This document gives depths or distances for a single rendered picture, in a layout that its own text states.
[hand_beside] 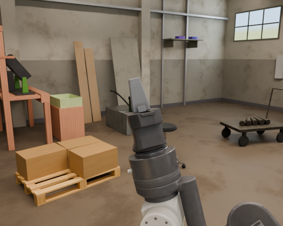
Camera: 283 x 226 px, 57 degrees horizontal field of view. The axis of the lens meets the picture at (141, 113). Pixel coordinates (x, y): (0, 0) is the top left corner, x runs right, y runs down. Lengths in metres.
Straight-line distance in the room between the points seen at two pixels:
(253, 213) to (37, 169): 3.27
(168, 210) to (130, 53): 7.30
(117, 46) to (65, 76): 1.66
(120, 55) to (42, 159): 4.56
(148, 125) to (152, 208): 0.15
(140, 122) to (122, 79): 6.98
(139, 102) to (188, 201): 0.20
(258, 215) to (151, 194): 0.25
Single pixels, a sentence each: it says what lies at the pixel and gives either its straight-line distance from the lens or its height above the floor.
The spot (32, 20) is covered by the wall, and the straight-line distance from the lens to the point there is 7.18.
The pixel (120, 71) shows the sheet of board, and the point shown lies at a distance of 7.40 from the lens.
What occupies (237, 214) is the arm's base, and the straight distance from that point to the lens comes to 0.62.
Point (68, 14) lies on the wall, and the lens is 7.40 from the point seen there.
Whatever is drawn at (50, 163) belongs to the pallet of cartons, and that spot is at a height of 0.29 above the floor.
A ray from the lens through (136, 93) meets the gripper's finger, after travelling 0.47.
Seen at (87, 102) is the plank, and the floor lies 0.52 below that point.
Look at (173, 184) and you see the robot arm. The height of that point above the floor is 1.47.
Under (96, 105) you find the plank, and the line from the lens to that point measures 7.05.
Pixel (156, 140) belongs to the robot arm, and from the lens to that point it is 0.44.
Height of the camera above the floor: 1.68
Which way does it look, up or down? 12 degrees down
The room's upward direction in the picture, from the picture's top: straight up
